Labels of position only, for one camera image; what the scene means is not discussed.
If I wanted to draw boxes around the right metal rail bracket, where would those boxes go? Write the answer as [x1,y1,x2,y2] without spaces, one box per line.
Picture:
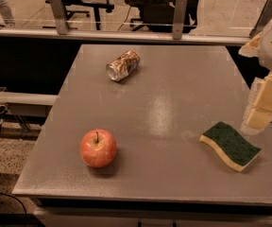
[249,0,272,38]

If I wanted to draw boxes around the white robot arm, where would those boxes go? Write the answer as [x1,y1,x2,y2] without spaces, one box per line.
[239,19,272,135]

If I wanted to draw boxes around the green and yellow sponge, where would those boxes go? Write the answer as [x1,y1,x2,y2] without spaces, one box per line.
[199,122,261,172]

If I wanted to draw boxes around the red apple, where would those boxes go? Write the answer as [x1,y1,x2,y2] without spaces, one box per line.
[80,129,117,168]

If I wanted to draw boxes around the black office chair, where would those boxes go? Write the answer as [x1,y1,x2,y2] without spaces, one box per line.
[125,0,205,34]

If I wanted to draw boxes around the metal barrier rail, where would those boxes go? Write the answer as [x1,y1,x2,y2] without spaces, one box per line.
[0,27,250,46]

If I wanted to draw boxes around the metal rail bracket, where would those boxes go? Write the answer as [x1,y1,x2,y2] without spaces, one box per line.
[249,0,272,38]
[48,0,69,35]
[172,0,188,40]

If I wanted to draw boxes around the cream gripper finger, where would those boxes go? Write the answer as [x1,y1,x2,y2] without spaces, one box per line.
[238,33,262,58]
[241,71,272,135]

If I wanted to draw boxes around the middle metal rail bracket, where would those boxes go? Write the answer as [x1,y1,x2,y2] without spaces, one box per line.
[172,0,188,40]

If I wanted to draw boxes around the crushed aluminium can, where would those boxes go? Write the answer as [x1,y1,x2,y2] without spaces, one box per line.
[106,50,140,82]

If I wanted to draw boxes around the left metal rail bracket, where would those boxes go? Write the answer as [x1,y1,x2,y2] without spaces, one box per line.
[48,0,69,35]

